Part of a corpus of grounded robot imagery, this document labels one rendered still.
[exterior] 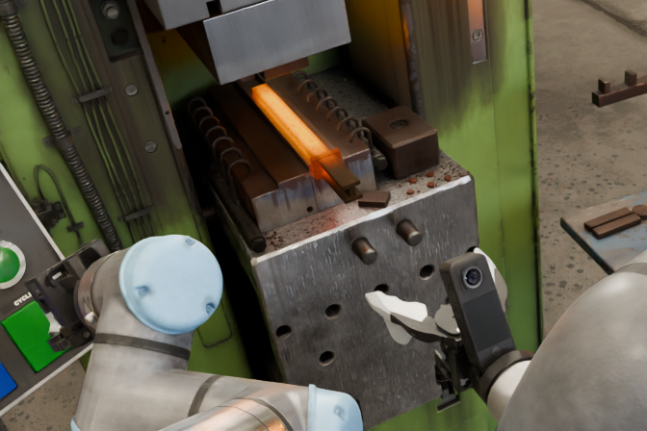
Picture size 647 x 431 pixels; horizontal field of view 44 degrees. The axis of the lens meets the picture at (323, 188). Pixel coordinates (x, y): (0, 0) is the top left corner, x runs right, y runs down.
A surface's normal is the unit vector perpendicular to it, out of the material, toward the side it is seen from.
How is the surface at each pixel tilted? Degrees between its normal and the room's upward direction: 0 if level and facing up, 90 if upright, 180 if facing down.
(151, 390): 5
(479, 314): 62
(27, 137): 90
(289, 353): 90
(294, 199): 90
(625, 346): 34
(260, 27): 90
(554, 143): 0
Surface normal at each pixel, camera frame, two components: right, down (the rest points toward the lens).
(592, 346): -0.73, -0.44
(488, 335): 0.29, -0.02
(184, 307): 0.54, -0.20
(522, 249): 0.37, 0.44
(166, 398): -0.24, -0.69
